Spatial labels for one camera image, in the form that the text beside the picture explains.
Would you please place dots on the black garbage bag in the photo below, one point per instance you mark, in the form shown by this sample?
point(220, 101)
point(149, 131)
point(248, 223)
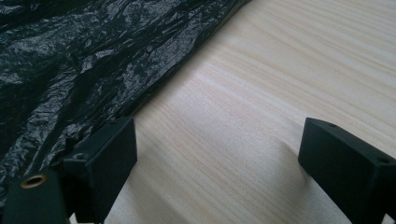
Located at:
point(77, 62)

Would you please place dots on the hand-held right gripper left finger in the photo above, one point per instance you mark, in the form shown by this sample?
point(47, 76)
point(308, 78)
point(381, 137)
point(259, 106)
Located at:
point(109, 161)

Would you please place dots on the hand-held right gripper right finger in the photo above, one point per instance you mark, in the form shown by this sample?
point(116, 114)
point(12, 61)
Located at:
point(348, 168)

